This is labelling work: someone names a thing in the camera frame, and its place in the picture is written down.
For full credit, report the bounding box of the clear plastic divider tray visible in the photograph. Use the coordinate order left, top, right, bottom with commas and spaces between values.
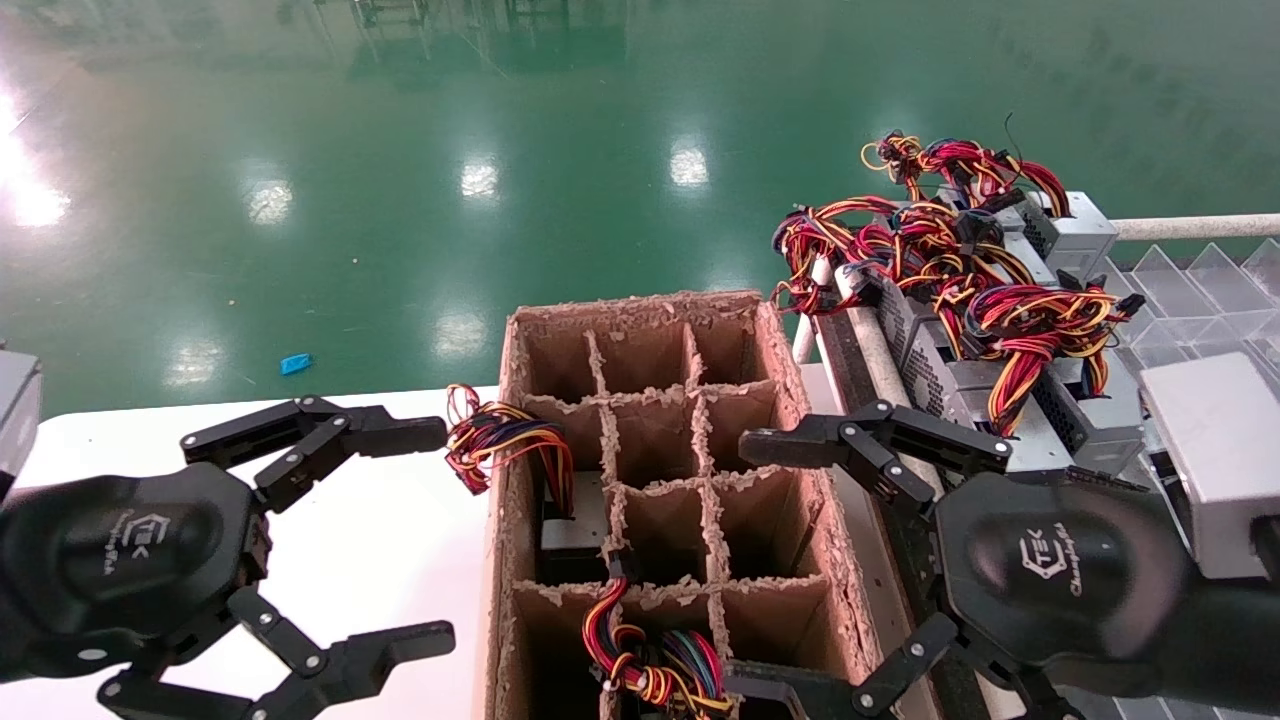
1100, 240, 1280, 381

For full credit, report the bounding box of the brown divided cardboard box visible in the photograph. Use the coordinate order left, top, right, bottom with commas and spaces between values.
485, 290, 906, 720

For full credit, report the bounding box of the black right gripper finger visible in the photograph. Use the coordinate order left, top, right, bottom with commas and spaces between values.
724, 612, 1087, 720
739, 399, 1014, 517

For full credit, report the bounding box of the white rail pipe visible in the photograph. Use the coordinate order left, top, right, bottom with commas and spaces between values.
1110, 213, 1280, 242

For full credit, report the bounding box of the right wrist camera housing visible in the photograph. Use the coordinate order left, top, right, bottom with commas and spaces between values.
1140, 350, 1280, 583

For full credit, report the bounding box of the short white tube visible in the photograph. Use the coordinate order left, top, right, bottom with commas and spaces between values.
793, 255, 833, 367

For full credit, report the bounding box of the grey power supply with cables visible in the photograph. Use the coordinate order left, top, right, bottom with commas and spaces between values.
583, 575, 737, 720
772, 195, 1061, 317
862, 130, 1121, 283
445, 384, 613, 587
875, 275, 1147, 473
1035, 350, 1153, 477

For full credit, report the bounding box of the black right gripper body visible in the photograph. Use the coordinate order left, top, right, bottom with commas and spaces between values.
935, 470, 1280, 701

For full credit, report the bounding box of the left wrist camera housing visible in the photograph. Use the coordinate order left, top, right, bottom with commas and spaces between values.
0, 350, 44, 501

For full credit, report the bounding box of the long white pipe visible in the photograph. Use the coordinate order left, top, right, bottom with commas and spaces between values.
835, 265, 913, 407

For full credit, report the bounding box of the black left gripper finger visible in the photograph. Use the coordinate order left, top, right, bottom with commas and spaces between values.
97, 586, 458, 720
181, 395, 449, 515

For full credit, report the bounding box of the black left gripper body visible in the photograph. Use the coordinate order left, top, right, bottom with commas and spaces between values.
0, 462, 273, 683

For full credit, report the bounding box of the black conveyor frame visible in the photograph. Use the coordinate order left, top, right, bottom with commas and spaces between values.
815, 305, 991, 720

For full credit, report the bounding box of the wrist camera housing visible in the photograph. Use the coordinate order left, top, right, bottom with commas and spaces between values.
0, 350, 44, 501
1140, 350, 1280, 583

